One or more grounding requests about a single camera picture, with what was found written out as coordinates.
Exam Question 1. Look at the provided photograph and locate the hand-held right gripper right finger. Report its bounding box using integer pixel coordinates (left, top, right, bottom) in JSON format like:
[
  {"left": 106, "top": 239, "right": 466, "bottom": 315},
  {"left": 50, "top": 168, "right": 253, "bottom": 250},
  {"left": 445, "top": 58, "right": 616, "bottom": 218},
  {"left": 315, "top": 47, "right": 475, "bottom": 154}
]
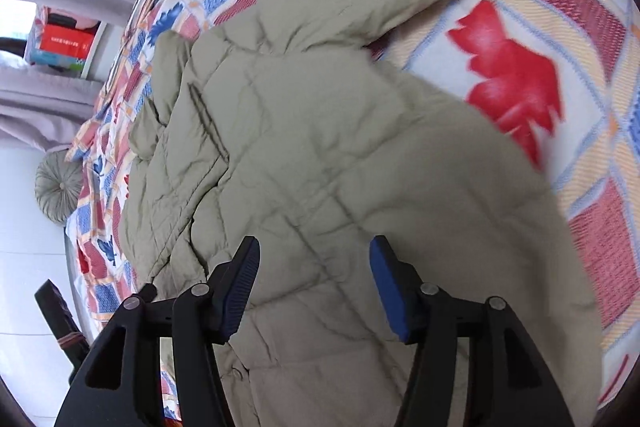
[{"left": 369, "top": 235, "right": 596, "bottom": 427}]

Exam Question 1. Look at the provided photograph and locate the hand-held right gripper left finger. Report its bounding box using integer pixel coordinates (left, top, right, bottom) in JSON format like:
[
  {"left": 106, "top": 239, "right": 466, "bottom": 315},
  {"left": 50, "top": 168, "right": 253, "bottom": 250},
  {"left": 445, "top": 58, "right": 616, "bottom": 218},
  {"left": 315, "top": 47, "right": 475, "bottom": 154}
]
[{"left": 54, "top": 235, "right": 262, "bottom": 427}]

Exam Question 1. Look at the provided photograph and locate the khaki quilted jacket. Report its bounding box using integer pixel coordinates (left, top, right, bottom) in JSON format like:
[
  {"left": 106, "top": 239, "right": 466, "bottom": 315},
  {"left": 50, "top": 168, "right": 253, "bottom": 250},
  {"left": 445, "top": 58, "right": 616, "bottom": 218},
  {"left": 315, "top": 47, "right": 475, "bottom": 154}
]
[{"left": 117, "top": 0, "right": 608, "bottom": 427}]

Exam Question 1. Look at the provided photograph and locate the round grey-green cushion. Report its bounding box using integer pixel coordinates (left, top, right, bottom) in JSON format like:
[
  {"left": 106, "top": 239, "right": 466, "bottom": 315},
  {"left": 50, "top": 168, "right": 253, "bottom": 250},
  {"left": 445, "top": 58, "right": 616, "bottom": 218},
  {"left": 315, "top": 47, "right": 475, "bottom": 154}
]
[{"left": 34, "top": 152, "right": 83, "bottom": 228}]

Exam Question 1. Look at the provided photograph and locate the leaf-print checked bed sheet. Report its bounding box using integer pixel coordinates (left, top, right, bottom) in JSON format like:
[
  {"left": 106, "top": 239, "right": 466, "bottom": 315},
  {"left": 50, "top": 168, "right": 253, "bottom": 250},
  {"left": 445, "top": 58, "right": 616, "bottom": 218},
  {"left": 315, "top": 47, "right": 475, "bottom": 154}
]
[{"left": 65, "top": 0, "right": 640, "bottom": 423}]

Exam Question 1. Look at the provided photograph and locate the white shelf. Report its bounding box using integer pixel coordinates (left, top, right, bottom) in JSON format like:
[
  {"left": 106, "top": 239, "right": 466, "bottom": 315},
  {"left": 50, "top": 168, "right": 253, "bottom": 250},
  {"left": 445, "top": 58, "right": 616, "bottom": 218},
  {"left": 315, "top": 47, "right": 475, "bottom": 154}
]
[{"left": 25, "top": 4, "right": 108, "bottom": 80}]

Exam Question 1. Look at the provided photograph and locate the red box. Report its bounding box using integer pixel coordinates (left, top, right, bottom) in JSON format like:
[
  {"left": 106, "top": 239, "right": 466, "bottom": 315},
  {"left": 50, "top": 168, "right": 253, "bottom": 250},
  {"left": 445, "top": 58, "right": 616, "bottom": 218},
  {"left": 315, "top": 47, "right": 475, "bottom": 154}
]
[{"left": 40, "top": 19, "right": 96, "bottom": 62}]

